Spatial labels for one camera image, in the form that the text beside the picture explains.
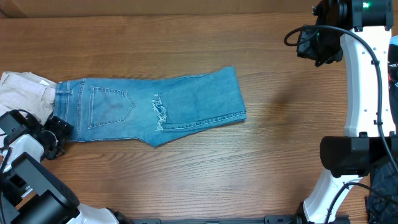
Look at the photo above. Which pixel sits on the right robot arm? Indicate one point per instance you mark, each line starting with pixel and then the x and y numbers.
pixel 358 33

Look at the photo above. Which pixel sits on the light blue cloth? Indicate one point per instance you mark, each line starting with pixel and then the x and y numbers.
pixel 394 40

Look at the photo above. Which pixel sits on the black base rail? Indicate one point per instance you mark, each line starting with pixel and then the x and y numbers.
pixel 268 219

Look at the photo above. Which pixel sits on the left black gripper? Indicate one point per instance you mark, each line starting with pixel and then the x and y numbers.
pixel 61 130

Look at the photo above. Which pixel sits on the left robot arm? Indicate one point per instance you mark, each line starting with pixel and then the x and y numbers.
pixel 29 192

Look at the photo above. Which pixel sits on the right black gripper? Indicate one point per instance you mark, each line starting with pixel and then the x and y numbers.
pixel 305 50

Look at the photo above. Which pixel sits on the light blue denim jeans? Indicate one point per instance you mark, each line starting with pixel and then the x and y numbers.
pixel 152 111

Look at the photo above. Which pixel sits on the folded beige shorts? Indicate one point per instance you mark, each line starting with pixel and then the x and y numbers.
pixel 29 92

